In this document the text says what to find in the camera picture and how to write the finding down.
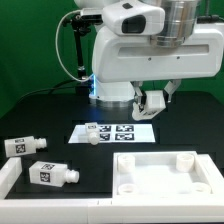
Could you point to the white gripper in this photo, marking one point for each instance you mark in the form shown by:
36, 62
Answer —
133, 58

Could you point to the white square table top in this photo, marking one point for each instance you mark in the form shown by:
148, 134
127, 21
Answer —
138, 175

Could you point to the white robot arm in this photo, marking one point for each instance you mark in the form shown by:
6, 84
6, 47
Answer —
181, 18

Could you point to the white sheet with markers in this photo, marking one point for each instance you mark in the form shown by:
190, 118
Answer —
114, 133

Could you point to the white U-shaped fence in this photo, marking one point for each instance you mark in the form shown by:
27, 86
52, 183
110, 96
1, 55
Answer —
198, 209

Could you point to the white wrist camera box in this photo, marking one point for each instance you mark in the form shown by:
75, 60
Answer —
132, 17

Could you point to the black camera stand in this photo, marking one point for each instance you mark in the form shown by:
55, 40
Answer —
80, 29

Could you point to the silver camera on stand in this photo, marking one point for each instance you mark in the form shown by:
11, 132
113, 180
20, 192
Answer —
91, 13

